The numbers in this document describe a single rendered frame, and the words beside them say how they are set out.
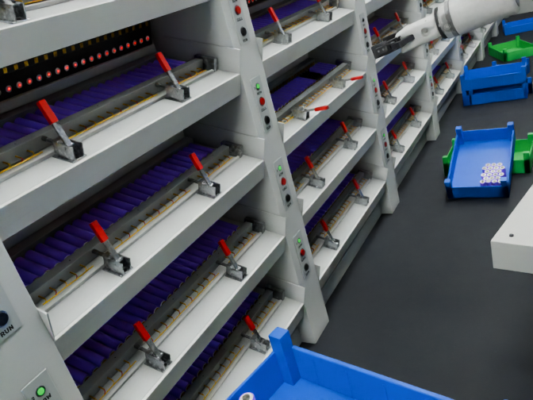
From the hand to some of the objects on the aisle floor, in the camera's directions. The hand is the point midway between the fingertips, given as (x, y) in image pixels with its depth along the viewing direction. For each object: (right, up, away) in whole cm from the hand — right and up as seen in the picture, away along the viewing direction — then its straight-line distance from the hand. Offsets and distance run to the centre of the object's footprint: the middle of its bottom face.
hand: (382, 47), depth 134 cm
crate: (+49, -27, +60) cm, 82 cm away
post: (-23, -74, +12) cm, 78 cm away
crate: (+58, -24, +73) cm, 96 cm away
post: (+10, -41, +65) cm, 78 cm away
